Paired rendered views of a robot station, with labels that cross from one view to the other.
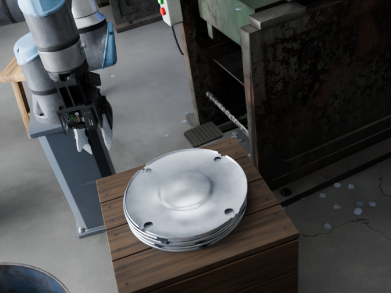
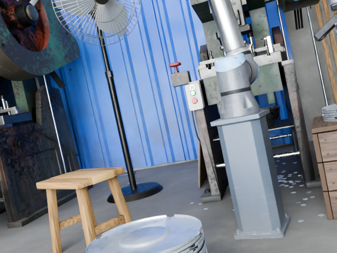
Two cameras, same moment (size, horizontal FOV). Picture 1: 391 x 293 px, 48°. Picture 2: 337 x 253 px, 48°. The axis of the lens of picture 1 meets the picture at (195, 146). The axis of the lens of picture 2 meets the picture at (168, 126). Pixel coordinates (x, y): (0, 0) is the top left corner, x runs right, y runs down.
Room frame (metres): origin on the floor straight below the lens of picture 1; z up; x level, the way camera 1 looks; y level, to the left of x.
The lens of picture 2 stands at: (0.54, 1.73, 0.54)
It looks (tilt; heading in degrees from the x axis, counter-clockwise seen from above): 3 degrees down; 304
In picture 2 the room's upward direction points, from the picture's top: 12 degrees counter-clockwise
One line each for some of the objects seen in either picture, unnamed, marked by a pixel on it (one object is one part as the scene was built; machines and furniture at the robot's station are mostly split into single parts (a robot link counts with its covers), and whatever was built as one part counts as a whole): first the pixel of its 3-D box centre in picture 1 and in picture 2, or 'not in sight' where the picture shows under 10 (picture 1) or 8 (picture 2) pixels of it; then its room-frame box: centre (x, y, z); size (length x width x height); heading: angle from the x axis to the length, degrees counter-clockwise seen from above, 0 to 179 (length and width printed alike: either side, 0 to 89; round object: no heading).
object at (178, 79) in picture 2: not in sight; (183, 88); (1.60, -0.07, 0.62); 0.10 x 0.06 x 0.20; 18
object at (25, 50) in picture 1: (43, 57); (232, 72); (1.12, 0.36, 0.62); 0.13 x 0.12 x 0.14; 95
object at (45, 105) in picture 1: (55, 95); (237, 102); (1.12, 0.37, 0.50); 0.15 x 0.15 x 0.10
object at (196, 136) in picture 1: (259, 116); not in sight; (1.33, -0.26, 0.14); 0.59 x 0.10 x 0.05; 108
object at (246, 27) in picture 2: not in sight; (234, 34); (1.38, -0.39, 0.86); 0.20 x 0.16 x 0.05; 18
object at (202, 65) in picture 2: not in sight; (210, 59); (1.53, -0.33, 0.76); 0.17 x 0.06 x 0.10; 18
